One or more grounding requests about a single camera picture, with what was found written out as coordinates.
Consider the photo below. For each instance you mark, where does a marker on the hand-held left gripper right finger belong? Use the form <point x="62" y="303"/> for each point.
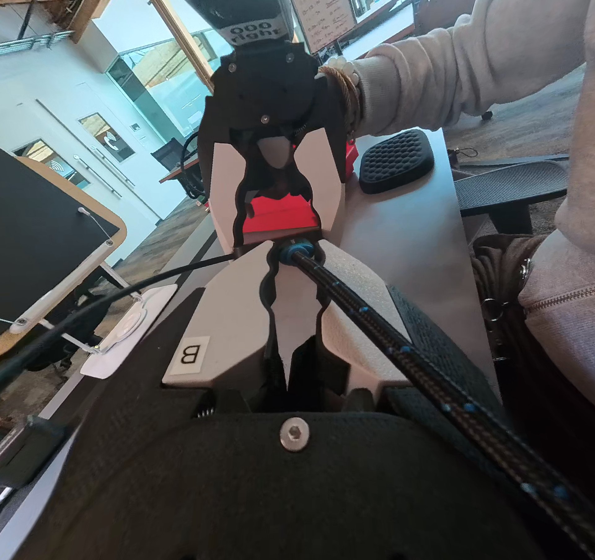
<point x="353" y="353"/>

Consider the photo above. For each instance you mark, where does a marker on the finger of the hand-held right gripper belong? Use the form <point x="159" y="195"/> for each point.
<point x="225" y="192"/>
<point x="325" y="183"/>

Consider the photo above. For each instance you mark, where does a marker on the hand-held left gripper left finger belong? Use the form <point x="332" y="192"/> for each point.
<point x="218" y="318"/>

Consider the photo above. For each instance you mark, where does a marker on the red plastic bin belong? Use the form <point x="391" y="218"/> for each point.
<point x="279" y="216"/>

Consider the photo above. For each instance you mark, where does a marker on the person's right forearm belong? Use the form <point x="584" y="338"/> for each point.
<point x="465" y="58"/>

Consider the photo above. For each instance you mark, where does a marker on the brown-topped office desk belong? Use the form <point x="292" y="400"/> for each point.
<point x="179" y="172"/>

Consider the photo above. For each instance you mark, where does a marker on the black mesh desk chair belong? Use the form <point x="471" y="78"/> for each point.
<point x="167" y="153"/>

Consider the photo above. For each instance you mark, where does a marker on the black foam wrist pad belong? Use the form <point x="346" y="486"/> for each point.
<point x="395" y="160"/>

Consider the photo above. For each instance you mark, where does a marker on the white panel stand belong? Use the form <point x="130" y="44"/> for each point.
<point x="130" y="323"/>

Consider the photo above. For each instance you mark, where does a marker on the white double door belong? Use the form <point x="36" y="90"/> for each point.
<point x="102" y="160"/>

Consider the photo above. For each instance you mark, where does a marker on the black chair armrest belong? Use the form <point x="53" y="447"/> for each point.
<point x="511" y="183"/>

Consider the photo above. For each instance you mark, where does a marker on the wood-framed black panel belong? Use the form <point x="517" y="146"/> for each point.
<point x="42" y="225"/>

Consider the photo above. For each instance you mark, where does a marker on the brown office chair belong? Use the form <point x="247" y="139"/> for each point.
<point x="446" y="2"/>

